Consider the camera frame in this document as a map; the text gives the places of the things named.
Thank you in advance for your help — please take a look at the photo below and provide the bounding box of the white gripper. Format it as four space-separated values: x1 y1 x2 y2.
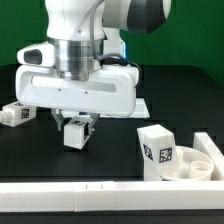
15 42 139 135

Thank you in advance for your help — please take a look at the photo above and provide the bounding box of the white round stool seat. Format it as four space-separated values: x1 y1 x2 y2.
143 145 215 182

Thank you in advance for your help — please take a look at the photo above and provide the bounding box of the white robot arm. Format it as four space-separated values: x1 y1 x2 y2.
16 0 171 117

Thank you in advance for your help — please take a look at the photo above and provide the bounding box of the white paper marker sheet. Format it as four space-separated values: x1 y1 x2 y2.
62 98 150 119

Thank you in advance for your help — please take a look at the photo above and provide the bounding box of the grey corrugated hose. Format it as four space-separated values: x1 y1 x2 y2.
88 0 143 73

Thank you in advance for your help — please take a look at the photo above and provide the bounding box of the white right fence rail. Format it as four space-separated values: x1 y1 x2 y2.
193 132 224 181

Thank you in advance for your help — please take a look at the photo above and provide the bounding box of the white fence rail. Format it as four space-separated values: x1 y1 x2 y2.
193 132 224 181
0 181 224 212

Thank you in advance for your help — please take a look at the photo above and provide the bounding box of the white front fence rail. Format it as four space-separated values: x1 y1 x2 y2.
0 181 224 212

